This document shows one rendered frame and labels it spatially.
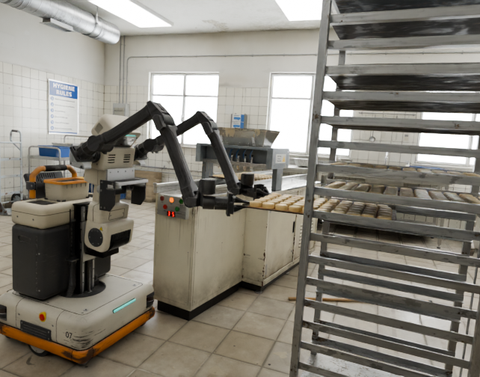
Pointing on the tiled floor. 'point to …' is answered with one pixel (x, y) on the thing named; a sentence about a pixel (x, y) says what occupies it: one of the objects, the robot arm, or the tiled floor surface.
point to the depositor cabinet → (273, 242)
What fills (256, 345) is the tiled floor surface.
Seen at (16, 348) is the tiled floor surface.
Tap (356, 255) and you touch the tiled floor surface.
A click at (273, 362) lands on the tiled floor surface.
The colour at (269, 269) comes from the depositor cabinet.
